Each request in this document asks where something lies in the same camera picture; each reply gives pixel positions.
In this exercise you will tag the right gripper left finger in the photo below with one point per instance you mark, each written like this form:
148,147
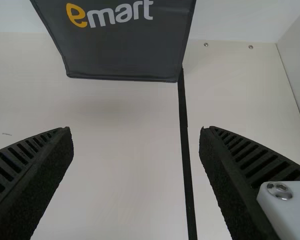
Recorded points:
27,180

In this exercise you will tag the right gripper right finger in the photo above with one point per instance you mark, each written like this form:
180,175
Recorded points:
240,180

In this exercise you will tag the black strip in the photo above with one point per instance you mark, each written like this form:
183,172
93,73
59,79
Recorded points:
183,125

